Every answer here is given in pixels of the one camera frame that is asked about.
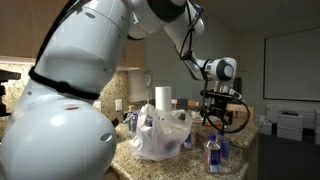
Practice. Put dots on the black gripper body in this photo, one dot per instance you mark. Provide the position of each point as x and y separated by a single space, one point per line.
218 102

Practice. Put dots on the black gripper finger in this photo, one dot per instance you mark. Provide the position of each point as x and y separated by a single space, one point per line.
205 112
228 119

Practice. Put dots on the water bottle blue label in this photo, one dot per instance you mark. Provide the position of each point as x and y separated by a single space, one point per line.
224 144
212 154

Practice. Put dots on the clear water bottle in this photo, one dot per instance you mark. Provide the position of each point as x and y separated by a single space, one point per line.
189 142

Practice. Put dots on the water bottle blue label front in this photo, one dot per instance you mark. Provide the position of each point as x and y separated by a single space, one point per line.
212 154

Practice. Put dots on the white plastic shopping bag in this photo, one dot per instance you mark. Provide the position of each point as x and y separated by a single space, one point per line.
153 125

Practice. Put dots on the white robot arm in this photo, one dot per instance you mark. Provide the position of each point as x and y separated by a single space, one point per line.
54 131

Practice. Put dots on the pack of water bottles left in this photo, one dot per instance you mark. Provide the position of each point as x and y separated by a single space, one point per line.
131 120

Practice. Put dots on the wooden chair back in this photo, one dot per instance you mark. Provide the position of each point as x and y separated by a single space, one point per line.
240 112

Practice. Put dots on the white paper towel roll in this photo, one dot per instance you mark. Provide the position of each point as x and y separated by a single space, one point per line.
163 98

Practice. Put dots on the white printer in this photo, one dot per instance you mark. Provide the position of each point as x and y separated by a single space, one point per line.
290 125

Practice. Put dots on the wooden upper cabinet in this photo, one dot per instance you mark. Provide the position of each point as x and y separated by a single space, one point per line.
133 56

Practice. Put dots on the wall power outlet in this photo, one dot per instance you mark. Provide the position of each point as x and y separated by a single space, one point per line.
118 104

